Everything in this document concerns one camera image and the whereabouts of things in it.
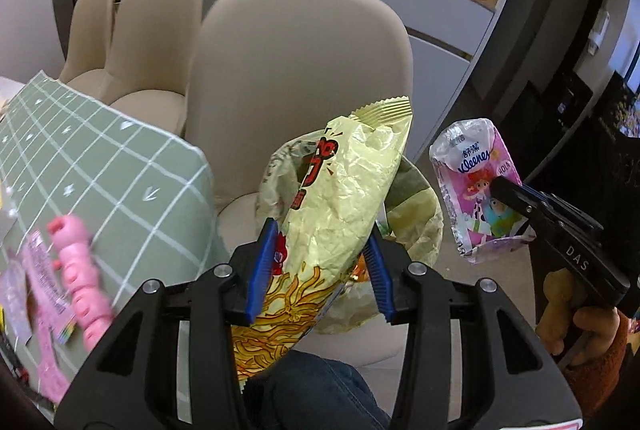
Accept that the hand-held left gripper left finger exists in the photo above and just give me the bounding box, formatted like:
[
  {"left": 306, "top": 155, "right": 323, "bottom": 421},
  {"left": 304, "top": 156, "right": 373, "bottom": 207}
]
[{"left": 54, "top": 217, "right": 280, "bottom": 430}]

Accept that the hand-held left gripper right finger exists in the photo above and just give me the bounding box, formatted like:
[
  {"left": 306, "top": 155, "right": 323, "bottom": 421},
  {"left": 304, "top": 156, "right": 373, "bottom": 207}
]
[{"left": 361, "top": 237, "right": 583, "bottom": 430}]

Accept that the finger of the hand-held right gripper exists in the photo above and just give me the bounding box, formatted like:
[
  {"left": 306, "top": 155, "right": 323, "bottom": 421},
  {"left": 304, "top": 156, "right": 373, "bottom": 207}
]
[
  {"left": 489, "top": 176, "right": 563, "bottom": 235},
  {"left": 522, "top": 186, "right": 608, "bottom": 233}
]

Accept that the pink tissue packet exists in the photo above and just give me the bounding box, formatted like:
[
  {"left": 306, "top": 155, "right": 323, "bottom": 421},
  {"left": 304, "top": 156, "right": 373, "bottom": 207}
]
[{"left": 428, "top": 117, "right": 536, "bottom": 265}]

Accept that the yellow noodle snack bag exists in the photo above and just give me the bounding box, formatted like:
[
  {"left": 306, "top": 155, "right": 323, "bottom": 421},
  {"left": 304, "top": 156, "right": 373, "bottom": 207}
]
[{"left": 231, "top": 96, "right": 413, "bottom": 393}]

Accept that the pale pink printed wrapper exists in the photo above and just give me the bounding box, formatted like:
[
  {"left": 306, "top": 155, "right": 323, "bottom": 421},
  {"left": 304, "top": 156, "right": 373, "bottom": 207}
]
[{"left": 20, "top": 230, "right": 76, "bottom": 403}]

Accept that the person's right forearm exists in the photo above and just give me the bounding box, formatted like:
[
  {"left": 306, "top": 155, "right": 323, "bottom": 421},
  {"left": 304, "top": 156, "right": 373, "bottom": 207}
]
[{"left": 560, "top": 310, "right": 640, "bottom": 426}]

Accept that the person's right hand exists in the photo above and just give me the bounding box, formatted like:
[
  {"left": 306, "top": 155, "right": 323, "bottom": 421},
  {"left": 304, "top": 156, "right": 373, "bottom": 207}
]
[{"left": 536, "top": 269, "right": 623, "bottom": 366}]

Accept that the person's knee in jeans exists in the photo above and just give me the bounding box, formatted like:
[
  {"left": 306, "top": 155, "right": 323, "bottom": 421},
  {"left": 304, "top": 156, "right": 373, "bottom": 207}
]
[{"left": 255, "top": 350, "right": 392, "bottom": 430}]

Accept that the green checked tablecloth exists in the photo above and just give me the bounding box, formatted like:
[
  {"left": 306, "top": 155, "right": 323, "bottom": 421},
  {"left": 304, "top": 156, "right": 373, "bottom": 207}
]
[{"left": 0, "top": 70, "right": 216, "bottom": 411}]

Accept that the pink caterpillar toy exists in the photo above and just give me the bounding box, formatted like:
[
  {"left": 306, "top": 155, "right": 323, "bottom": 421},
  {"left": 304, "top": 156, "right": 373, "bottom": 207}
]
[{"left": 46, "top": 216, "right": 115, "bottom": 353}]

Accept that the grey white cabinet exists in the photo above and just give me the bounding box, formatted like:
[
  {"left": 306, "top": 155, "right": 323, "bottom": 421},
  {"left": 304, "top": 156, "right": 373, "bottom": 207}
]
[{"left": 100, "top": 0, "right": 496, "bottom": 151}]

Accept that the large beige chair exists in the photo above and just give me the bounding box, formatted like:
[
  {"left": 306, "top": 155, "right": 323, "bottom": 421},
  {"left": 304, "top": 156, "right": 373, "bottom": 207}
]
[{"left": 187, "top": 0, "right": 416, "bottom": 368}]

